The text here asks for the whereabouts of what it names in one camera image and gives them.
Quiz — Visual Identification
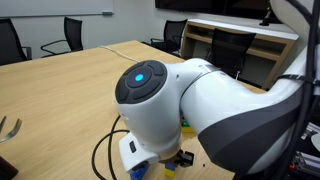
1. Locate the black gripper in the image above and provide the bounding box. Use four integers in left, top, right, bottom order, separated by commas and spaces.
172, 149, 196, 169

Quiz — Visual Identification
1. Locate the small blue toy block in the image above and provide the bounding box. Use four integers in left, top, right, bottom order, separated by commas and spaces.
164, 162, 177, 172

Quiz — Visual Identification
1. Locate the long yellow toy block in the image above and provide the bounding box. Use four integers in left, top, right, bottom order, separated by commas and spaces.
163, 169, 177, 179

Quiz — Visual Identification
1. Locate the long blue toy block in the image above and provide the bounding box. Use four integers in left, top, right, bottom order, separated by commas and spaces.
129, 166, 150, 180

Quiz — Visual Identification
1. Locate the black office chair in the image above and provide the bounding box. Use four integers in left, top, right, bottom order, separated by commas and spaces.
0, 17, 33, 66
149, 18, 189, 56
204, 27, 257, 81
40, 16, 84, 58

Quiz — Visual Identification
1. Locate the wooden sideboard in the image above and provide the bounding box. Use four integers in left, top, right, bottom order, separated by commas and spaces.
181, 18, 300, 91

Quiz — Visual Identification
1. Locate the black utensil holder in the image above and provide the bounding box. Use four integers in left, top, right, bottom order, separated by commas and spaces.
0, 155, 20, 180

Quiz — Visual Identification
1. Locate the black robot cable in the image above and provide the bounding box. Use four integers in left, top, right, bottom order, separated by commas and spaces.
91, 114, 132, 180

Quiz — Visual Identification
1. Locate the white power cable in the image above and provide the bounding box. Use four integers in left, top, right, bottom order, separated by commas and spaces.
99, 45, 141, 64

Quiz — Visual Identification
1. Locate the black wall screen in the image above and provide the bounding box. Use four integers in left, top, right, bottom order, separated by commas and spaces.
154, 0, 278, 20

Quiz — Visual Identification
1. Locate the wall whiteboard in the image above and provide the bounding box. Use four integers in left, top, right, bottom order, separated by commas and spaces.
0, 0, 115, 18

